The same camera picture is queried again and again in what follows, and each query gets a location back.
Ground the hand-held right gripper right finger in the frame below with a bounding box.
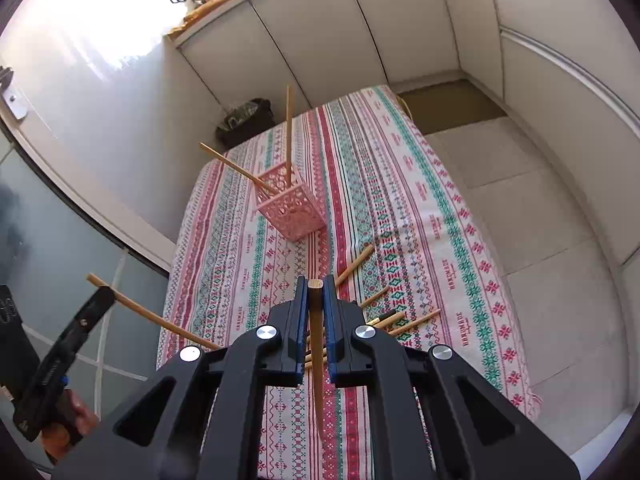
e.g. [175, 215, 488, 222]
[324, 274, 582, 480]

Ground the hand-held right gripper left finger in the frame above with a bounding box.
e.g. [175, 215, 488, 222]
[50, 275, 308, 480]

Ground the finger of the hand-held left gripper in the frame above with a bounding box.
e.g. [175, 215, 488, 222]
[61, 285, 117, 357]

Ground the tan wooden chopstick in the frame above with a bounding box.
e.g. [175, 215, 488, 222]
[307, 279, 328, 437]
[199, 142, 277, 196]
[284, 85, 294, 187]
[86, 273, 222, 352]

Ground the pile of wooden chopsticks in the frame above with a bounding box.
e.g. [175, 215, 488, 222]
[304, 244, 442, 368]

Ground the pink perforated plastic basket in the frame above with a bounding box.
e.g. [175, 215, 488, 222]
[252, 165, 328, 242]

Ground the person's left hand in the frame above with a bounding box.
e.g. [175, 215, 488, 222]
[40, 389, 99, 463]

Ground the frosted glass door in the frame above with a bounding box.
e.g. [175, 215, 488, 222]
[0, 125, 171, 461]

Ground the patterned striped tablecloth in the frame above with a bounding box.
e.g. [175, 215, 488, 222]
[157, 85, 543, 480]

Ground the black trash bin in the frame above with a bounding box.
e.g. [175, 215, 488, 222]
[216, 98, 275, 151]

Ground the dark brown floor mat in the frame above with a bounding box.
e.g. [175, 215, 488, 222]
[397, 80, 506, 136]

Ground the yellow cloth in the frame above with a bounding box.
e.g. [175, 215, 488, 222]
[165, 0, 251, 41]

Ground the metal door handle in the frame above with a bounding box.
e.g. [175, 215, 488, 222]
[0, 66, 28, 121]

